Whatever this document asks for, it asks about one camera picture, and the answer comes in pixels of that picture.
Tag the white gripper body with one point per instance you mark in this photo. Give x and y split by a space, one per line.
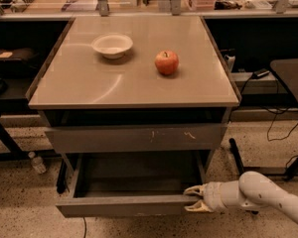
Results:
211 195

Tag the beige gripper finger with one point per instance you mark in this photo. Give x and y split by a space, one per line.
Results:
195 190
199 206

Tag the grey drawer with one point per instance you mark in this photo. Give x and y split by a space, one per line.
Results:
107 139
132 184

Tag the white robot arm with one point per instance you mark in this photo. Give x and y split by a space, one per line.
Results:
252 191

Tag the grey top drawer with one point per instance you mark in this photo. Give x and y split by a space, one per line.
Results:
107 139

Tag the grey drawer cabinet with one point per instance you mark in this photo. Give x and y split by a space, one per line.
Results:
82 88

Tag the black phone device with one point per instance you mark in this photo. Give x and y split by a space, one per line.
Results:
260 73

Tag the red apple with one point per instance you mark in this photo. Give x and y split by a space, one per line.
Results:
166 62

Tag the dark round table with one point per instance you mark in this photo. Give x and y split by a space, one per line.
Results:
286 70

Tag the clear plastic bottle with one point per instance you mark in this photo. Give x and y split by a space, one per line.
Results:
37 163

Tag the white bowl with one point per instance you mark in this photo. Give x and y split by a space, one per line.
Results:
112 46

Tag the black left table leg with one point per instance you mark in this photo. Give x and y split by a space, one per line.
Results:
21 134

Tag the black table leg frame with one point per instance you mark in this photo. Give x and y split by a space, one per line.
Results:
238 159

